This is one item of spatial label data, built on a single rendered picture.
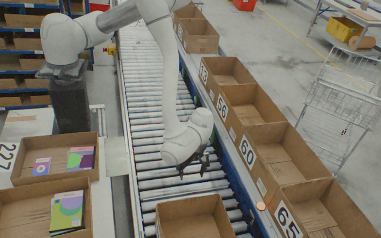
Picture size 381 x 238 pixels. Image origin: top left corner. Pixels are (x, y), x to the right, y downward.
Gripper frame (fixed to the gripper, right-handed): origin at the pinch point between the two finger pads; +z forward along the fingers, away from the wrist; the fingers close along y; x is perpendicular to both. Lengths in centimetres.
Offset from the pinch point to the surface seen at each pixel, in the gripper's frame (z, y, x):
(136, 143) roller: 11.5, 24.2, -37.0
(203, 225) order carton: 9.5, -0.9, 23.5
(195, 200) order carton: -3.9, 3.4, 17.9
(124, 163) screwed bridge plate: 10.3, 32.3, -21.1
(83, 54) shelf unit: 72, 70, -276
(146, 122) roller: 11, 16, -57
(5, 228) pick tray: 9, 83, 8
